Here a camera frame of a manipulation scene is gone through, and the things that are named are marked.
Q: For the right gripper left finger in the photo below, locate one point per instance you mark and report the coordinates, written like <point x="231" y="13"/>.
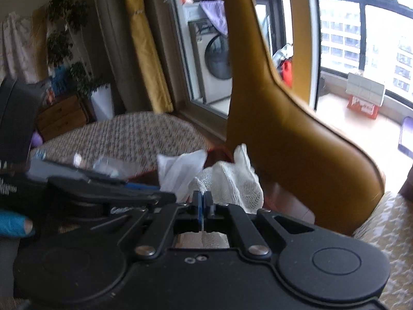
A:
<point x="171" y="221"/>

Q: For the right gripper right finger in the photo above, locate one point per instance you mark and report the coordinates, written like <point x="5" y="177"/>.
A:
<point x="235" y="223"/>

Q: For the white fabric piece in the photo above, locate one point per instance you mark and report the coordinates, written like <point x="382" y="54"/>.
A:
<point x="176" y="172"/>

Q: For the blue gloved hand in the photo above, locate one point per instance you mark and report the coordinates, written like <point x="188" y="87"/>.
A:
<point x="14" y="225"/>

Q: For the clear plastic bag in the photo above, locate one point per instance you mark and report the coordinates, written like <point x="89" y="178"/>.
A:
<point x="114" y="168"/>

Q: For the purple kettlebell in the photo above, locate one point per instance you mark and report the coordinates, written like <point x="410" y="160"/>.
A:
<point x="36" y="140"/>

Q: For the wooden drawer cabinet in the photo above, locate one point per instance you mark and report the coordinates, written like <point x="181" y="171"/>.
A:
<point x="67" y="113"/>

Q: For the tan giraffe shaped chair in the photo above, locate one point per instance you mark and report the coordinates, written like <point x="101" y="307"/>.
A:
<point x="287" y="143"/>

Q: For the white plant pot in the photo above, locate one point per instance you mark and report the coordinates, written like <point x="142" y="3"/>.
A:
<point x="102" y="103"/>

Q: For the yellow curtain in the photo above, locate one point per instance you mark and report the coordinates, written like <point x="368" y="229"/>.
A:
<point x="147" y="58"/>

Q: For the tall covered air conditioner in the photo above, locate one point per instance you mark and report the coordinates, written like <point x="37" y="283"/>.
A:
<point x="115" y="29"/>

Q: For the red bucket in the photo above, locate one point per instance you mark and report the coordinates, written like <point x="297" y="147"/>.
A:
<point x="286" y="72"/>

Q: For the front load washing machine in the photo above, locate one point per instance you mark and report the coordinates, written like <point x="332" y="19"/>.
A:
<point x="211" y="54"/>

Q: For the white floral draped cloth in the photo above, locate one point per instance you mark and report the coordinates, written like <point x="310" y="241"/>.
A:
<point x="18" y="58"/>

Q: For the potted green tree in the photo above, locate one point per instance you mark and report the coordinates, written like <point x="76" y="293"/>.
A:
<point x="66" y="47"/>

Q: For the red white cardboard box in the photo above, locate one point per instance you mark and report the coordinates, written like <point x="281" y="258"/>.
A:
<point x="366" y="96"/>

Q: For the purple towel on washer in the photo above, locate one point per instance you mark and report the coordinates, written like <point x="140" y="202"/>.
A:
<point x="215" y="12"/>

